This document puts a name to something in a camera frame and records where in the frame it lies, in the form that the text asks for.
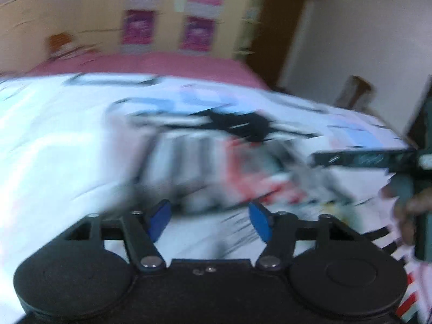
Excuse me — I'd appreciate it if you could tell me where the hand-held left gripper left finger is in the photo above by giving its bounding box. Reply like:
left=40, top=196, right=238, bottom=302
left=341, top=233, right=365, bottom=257
left=64, top=200, right=171, bottom=271

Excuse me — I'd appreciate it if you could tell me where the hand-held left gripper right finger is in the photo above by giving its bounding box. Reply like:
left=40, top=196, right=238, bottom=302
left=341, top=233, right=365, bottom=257
left=249, top=202, right=367, bottom=271

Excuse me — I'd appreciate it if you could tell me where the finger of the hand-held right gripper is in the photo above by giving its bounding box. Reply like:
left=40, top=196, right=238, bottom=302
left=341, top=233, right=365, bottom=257
left=310, top=150, right=420, bottom=170

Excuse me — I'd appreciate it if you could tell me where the striped small garment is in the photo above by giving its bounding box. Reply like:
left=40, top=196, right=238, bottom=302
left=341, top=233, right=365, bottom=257
left=106, top=106, right=358, bottom=215

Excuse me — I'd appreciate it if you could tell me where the person's right hand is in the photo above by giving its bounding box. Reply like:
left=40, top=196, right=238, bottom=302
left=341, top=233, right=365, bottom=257
left=381, top=179, right=432, bottom=246

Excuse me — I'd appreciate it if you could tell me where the brown wooden chair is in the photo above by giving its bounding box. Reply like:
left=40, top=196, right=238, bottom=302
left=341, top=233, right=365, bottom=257
left=333, top=75, right=372, bottom=113

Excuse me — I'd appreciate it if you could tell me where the printed white blue blanket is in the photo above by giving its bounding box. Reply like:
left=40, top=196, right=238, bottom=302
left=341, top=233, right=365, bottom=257
left=0, top=72, right=432, bottom=324

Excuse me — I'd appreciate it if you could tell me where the red white striped cloth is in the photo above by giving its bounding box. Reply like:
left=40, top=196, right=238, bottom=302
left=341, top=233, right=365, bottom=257
left=371, top=228, right=432, bottom=323

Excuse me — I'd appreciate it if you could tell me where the brown wooden door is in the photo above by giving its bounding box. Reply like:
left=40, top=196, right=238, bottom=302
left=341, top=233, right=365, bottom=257
left=246, top=0, right=308, bottom=89

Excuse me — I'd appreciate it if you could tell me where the pink bedsheet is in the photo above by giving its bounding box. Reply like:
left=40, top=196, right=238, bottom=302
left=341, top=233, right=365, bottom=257
left=30, top=52, right=272, bottom=91

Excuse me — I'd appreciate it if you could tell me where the yellow wardrobe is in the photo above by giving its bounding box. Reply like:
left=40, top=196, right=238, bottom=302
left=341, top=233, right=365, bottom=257
left=115, top=0, right=262, bottom=62

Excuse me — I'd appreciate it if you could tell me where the orange stuffed toy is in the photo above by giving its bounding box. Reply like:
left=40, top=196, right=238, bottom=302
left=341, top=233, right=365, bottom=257
left=46, top=33, right=99, bottom=60

